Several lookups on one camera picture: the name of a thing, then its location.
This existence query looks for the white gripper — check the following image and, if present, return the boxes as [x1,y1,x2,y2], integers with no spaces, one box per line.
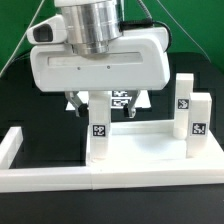
[30,27,170,118]

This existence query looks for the white desk top panel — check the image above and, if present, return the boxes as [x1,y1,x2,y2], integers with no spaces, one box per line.
[85,119,224,167]

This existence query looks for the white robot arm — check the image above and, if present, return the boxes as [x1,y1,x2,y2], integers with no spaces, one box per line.
[27,0,172,118]

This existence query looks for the fiducial marker sheet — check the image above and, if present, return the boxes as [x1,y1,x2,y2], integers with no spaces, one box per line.
[65,89,152,111]

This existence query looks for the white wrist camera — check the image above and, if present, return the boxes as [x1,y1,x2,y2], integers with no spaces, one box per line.
[26,15,68,45]

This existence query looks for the white L-shaped fence frame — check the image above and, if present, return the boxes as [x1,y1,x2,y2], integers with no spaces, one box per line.
[0,127,224,193]

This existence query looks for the grey braided camera cable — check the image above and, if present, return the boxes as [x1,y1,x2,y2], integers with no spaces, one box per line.
[134,0,153,23]

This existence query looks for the white cable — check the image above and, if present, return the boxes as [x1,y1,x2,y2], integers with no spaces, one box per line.
[0,0,46,76]

